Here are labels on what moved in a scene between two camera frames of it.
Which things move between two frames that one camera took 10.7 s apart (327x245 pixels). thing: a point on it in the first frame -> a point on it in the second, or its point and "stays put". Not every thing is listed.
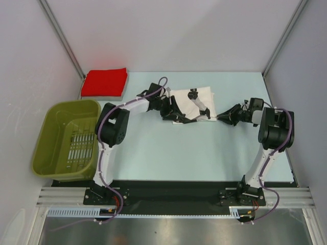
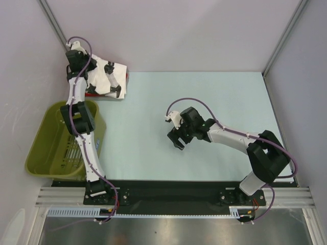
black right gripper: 225,116 -> 175,133
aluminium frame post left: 48,14 stays put
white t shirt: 190,109 -> 108,78
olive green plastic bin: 66,148 stays put
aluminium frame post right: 299,7 stays put
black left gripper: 167,115 -> 92,65
